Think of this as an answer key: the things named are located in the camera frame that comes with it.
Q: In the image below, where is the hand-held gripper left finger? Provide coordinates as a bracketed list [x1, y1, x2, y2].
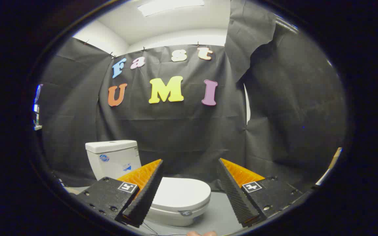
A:
[74, 159, 164, 228]

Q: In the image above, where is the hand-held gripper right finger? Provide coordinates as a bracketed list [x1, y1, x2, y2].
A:
[217, 158, 304, 227]

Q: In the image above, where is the white toilet lid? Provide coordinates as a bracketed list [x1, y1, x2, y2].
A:
[150, 177, 212, 214]

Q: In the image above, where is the white toilet bowl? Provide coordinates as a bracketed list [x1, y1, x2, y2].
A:
[145, 197, 210, 227]

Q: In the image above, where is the black backdrop cloth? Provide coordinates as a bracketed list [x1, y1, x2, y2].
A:
[40, 0, 347, 194]

